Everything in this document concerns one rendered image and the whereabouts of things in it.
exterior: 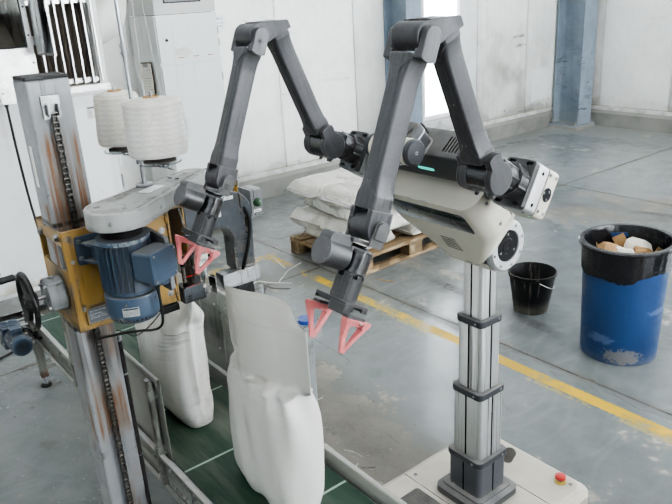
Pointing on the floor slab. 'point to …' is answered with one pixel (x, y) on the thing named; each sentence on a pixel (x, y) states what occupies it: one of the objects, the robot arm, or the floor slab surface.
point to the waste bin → (623, 294)
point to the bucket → (531, 286)
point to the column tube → (82, 355)
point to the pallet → (412, 244)
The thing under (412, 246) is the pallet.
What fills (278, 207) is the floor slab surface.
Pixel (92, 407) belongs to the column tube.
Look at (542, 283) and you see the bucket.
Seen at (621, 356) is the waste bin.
